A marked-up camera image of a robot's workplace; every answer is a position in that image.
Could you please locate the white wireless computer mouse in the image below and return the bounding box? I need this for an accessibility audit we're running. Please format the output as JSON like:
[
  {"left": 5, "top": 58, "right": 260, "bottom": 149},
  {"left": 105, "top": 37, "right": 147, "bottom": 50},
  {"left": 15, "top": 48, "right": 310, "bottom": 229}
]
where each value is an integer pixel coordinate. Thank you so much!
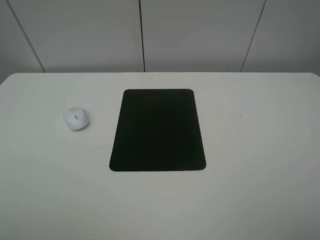
[{"left": 63, "top": 106, "right": 90, "bottom": 131}]

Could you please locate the black rectangular mouse pad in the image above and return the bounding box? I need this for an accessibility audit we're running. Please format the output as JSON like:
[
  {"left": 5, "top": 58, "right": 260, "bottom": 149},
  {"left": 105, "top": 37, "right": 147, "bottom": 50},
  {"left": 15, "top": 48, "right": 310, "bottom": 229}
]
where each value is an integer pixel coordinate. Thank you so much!
[{"left": 109, "top": 89, "right": 207, "bottom": 172}]

